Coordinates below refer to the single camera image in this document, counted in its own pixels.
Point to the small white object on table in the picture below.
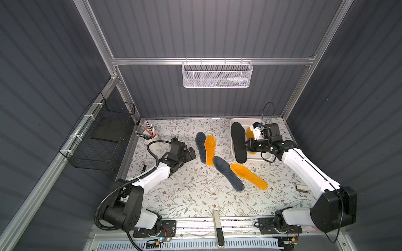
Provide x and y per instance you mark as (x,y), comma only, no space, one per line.
(303,188)

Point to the white handle tool front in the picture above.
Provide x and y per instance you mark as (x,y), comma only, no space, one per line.
(220,241)

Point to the white wire mesh basket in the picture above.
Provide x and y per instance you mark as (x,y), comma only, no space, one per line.
(217,74)

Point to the black wire basket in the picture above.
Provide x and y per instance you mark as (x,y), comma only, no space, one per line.
(102,136)

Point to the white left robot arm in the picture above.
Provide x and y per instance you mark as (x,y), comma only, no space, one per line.
(122,208)

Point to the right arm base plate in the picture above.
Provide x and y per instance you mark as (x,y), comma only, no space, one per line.
(267,224)

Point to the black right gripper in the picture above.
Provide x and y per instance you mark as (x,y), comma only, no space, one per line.
(251,145)

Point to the black insole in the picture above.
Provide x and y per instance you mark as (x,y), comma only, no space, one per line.
(238,136)

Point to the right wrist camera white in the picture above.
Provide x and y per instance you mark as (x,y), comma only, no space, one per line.
(257,131)

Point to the white pen cup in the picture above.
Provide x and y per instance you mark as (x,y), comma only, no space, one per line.
(149,135)

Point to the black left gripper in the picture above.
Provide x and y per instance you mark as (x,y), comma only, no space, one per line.
(187,153)

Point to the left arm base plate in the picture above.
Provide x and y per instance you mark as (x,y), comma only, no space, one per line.
(164,228)

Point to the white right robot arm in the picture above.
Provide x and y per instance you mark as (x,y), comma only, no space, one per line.
(336,205)

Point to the dark grey insole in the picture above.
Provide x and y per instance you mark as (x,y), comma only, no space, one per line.
(224,168)
(200,143)

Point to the yellow fleece insole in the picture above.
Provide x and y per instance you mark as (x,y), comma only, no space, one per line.
(210,146)

